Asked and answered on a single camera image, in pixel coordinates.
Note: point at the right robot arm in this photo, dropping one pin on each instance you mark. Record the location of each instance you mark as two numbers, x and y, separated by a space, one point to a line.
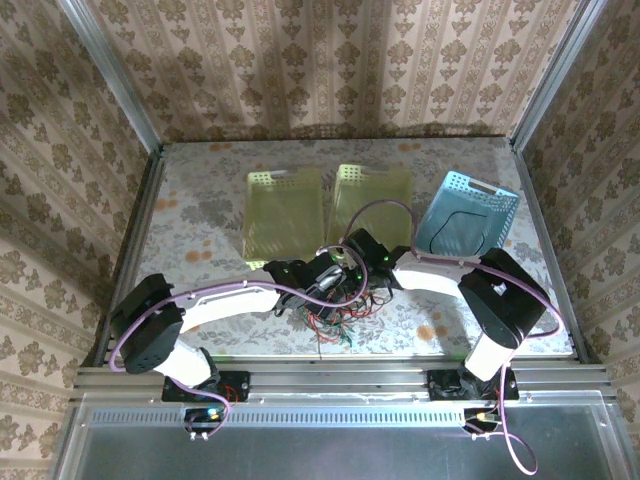
430 277

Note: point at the pale yellow perforated basket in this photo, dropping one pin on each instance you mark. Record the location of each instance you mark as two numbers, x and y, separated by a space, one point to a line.
350 190
282 220

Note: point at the light blue perforated basket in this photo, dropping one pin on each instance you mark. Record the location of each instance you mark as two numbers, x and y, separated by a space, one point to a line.
450 200

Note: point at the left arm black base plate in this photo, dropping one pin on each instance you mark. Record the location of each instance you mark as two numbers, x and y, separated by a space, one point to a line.
240 385

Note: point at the aluminium table side rail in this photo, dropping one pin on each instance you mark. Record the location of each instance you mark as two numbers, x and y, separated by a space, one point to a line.
550 250
130 250

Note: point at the sheet metal cover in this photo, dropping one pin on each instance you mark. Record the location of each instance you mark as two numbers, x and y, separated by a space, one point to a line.
325 450

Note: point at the aluminium front rail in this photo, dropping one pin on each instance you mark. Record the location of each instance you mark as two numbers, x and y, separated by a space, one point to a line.
340 377

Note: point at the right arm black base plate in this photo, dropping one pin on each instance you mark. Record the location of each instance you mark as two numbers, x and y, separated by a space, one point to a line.
440 387

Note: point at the aluminium corner post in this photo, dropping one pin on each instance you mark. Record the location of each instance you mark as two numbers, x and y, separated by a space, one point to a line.
114 75
556 75

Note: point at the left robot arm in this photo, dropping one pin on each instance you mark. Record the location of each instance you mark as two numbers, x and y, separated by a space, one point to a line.
235 300

